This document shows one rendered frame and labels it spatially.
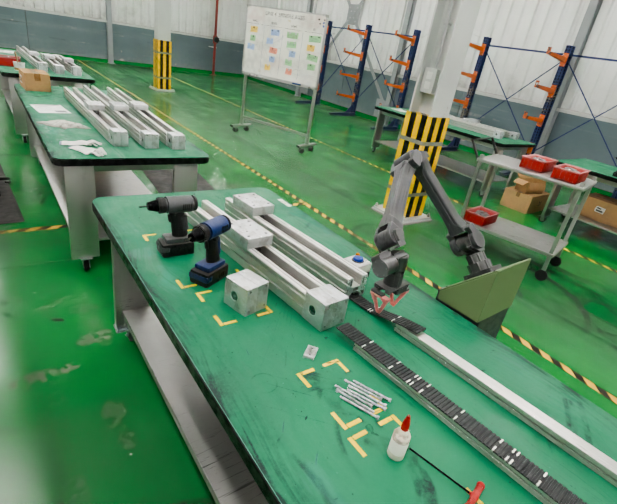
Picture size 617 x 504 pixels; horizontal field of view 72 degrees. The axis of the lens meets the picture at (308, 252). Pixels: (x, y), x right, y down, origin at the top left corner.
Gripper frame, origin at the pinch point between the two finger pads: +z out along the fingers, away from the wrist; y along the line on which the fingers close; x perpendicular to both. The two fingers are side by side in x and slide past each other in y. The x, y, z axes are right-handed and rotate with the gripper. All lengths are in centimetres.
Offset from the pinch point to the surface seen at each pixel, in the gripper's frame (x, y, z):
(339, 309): -5.3, 16.9, -1.9
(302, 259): -37.3, 3.3, -0.4
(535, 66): -285, -790, -90
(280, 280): -27.2, 22.4, -2.2
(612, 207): -26, -476, 47
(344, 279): -15.5, 4.1, -3.4
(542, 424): 53, 4, 2
